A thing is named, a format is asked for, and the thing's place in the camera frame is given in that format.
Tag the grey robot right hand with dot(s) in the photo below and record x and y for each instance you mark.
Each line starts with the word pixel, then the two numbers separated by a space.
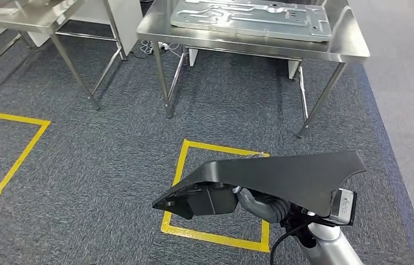
pixel 262 210

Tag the black plastic panel part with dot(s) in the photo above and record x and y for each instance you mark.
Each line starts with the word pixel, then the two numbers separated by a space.
pixel 294 179

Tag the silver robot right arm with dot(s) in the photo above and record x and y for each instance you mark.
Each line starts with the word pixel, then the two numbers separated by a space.
pixel 331 248

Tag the stainless steel workbench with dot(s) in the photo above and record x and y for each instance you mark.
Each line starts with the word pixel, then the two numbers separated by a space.
pixel 251 45

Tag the grey stamped metal plate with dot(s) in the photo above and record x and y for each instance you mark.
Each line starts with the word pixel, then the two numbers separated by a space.
pixel 247 18

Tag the white cabinet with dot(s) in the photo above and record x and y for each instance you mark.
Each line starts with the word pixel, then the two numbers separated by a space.
pixel 130 22

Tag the stainless steel table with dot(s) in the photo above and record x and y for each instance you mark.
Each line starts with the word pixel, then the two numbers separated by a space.
pixel 27 22

